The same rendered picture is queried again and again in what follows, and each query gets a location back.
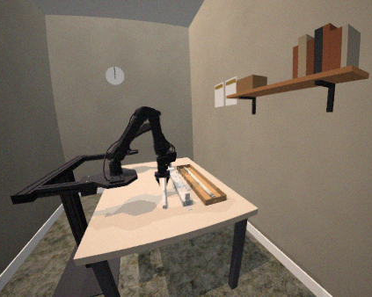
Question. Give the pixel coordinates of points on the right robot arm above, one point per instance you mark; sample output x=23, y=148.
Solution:
x=119, y=150

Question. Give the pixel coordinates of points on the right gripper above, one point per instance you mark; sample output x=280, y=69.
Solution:
x=161, y=173

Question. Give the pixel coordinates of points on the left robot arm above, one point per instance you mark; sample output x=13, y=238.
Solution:
x=146, y=127

